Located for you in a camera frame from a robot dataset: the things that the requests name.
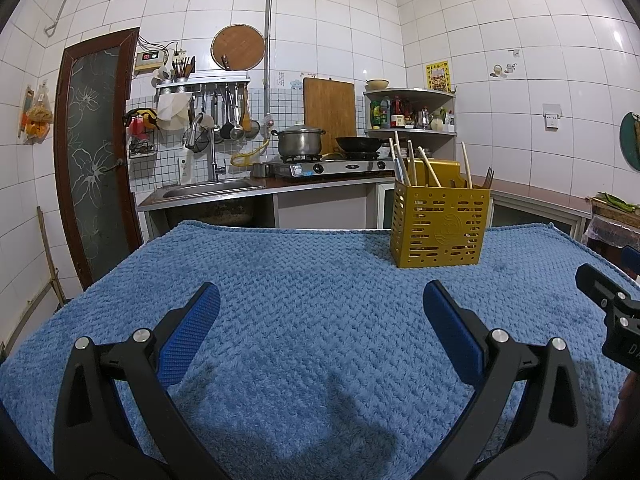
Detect yellow slotted utensil holder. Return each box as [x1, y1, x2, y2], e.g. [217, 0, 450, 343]
[390, 159, 492, 269]

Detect red yellow gloves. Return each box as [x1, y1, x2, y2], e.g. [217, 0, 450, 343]
[123, 107, 162, 140]

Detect clear plastic sheet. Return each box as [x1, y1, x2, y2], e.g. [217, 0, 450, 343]
[585, 212, 640, 248]

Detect row of hanging kitchen utensils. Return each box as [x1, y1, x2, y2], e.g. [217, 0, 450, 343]
[192, 82, 262, 153]

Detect cup of kitchen tools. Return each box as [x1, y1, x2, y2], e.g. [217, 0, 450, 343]
[171, 55, 197, 83]

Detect white hanging cloth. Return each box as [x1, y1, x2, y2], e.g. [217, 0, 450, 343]
[157, 94, 191, 132]

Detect white control box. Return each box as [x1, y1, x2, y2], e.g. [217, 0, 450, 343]
[133, 50, 168, 73]

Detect glass door base cabinet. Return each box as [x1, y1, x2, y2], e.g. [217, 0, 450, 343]
[275, 182, 588, 241]

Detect brown kitchen counter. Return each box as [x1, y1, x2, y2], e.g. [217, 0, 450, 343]
[136, 175, 593, 216]

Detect green vegetables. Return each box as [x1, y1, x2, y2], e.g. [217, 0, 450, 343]
[597, 191, 640, 212]

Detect metal corner shelf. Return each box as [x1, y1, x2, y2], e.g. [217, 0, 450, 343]
[363, 87, 458, 138]

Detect blue knitted blanket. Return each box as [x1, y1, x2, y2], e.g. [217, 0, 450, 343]
[0, 220, 640, 480]

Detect steel faucet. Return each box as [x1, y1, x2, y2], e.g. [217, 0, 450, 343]
[181, 112, 227, 183]

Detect person's right hand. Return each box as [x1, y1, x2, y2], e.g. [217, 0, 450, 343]
[607, 372, 636, 443]

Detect steel cooking pot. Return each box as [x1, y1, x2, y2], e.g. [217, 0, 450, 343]
[270, 125, 327, 158]

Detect metal utensil rack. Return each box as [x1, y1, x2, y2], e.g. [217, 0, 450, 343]
[155, 72, 251, 97]

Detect black wok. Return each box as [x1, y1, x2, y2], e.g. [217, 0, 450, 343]
[334, 135, 396, 155]

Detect steel gas stove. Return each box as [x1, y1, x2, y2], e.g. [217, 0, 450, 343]
[270, 156, 397, 181]

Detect yellow wall poster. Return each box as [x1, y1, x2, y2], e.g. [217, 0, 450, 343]
[426, 61, 452, 92]

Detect yellow hose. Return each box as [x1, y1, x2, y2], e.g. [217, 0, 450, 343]
[230, 137, 271, 167]

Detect wooden stick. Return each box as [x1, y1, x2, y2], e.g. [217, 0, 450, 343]
[37, 206, 66, 306]

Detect round bamboo lid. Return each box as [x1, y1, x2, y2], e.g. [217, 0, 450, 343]
[210, 24, 265, 71]

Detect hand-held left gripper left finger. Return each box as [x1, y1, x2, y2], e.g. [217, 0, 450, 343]
[52, 281, 222, 480]

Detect green round cutting board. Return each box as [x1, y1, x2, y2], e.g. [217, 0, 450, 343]
[619, 111, 640, 172]

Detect wooden cutting board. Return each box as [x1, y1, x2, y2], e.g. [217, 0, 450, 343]
[303, 76, 357, 156]

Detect row of condiment bottles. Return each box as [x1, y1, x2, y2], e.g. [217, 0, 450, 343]
[369, 95, 456, 132]

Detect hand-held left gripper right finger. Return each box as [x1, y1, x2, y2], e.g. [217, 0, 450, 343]
[422, 280, 591, 480]

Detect steel sink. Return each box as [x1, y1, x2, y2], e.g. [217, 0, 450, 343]
[152, 179, 266, 201]

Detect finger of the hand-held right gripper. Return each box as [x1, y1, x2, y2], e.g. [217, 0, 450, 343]
[575, 262, 640, 328]
[621, 245, 640, 281]

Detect wooden chopping block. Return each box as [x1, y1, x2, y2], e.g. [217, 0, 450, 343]
[590, 197, 640, 221]

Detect brown frosted glass door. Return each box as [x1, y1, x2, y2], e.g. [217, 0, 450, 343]
[52, 27, 146, 291]

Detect hanging orange plastic bags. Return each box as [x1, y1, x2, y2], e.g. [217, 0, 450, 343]
[20, 82, 55, 143]

